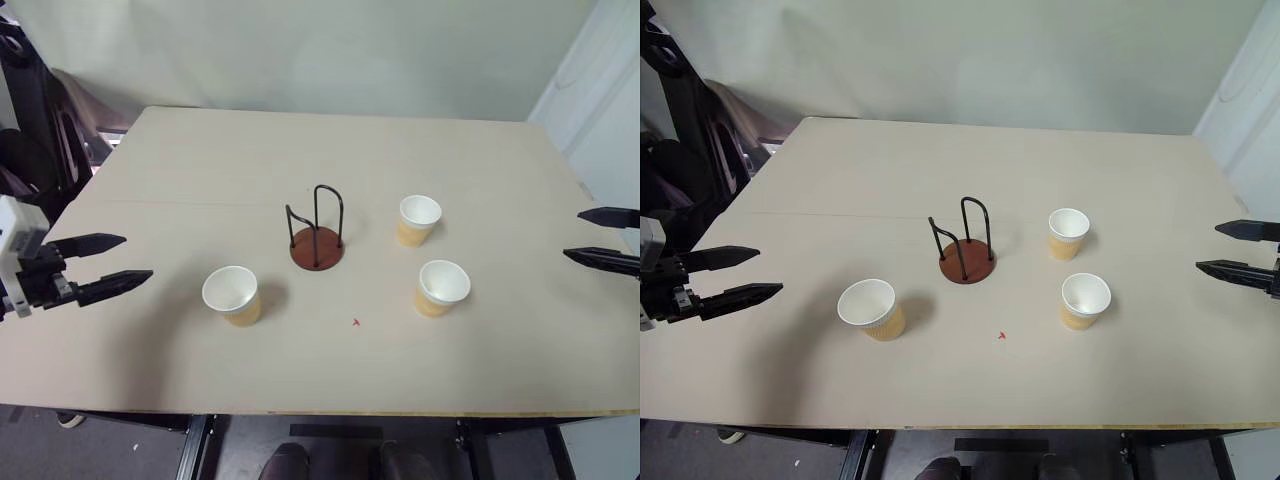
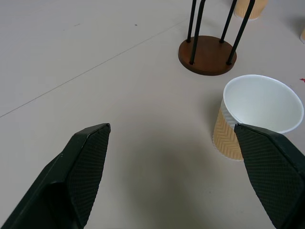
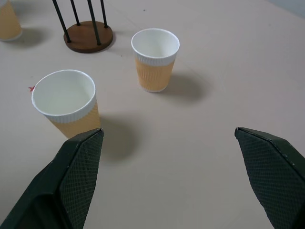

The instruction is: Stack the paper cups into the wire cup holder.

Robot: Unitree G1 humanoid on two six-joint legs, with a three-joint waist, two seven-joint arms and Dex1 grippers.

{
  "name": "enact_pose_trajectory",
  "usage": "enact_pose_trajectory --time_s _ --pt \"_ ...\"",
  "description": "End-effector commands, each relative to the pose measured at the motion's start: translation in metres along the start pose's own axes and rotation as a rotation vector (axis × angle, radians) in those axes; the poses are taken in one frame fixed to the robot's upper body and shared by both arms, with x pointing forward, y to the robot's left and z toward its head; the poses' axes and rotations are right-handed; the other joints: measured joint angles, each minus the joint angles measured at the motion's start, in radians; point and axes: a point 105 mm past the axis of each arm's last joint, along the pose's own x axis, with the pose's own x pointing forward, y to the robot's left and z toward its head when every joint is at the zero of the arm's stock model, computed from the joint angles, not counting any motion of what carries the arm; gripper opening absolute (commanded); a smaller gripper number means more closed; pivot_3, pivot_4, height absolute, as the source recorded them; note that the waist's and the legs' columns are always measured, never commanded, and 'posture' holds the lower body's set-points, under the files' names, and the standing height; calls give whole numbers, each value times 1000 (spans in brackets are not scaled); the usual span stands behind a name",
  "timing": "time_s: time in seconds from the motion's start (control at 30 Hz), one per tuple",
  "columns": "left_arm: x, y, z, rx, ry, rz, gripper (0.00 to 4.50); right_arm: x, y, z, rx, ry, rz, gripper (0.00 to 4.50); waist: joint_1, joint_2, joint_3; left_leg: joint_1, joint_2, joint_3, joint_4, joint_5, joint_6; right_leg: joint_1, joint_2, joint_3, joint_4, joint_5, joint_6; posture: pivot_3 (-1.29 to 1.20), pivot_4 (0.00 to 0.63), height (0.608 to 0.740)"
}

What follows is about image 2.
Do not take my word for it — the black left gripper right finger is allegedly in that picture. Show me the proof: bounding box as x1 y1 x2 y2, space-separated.
234 123 305 229

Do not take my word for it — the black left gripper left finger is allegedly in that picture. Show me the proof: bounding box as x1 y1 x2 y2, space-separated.
0 123 112 229

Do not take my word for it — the wooden base wire stand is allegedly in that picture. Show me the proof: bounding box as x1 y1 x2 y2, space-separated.
178 0 256 76

